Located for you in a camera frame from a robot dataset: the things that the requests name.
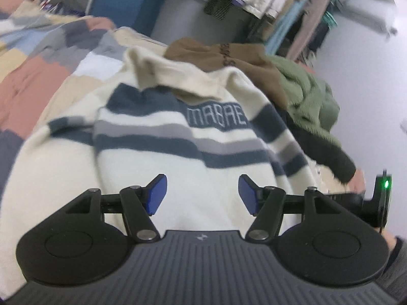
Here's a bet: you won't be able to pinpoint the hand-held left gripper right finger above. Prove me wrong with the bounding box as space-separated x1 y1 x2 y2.
238 175 345 242

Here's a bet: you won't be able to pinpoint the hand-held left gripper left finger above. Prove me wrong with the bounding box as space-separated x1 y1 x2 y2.
65 174 167 242

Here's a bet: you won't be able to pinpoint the cream navy striped sweater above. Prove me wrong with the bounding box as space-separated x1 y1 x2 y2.
0 46 315 296

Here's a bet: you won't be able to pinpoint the person's right forearm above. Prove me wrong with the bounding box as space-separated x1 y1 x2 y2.
382 230 407 293

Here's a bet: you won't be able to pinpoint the teal clothes hangers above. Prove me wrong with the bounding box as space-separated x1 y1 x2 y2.
321 9 338 30

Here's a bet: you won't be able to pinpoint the black garment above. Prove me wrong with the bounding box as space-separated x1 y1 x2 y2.
283 108 357 183

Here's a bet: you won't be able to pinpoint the green fleece jacket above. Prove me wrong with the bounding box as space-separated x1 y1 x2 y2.
267 54 342 147

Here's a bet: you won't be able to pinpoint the brown hoodie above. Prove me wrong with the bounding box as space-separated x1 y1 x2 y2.
164 37 288 109

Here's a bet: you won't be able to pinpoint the hanging light blue garment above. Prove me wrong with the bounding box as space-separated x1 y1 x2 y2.
265 0 306 54

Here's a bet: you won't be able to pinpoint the patchwork bed blanket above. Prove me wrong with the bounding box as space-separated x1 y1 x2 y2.
0 0 366 197

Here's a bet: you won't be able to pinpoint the hanging pink beige pants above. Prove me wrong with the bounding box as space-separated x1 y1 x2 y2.
288 0 331 61

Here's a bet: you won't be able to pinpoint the hanging striped garment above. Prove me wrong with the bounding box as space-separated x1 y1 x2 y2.
203 0 236 23

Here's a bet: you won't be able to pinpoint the white air conditioner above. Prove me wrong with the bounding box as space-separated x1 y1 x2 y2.
343 0 398 35

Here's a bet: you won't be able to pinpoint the bedside clutter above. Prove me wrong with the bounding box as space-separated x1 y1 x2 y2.
33 0 83 16

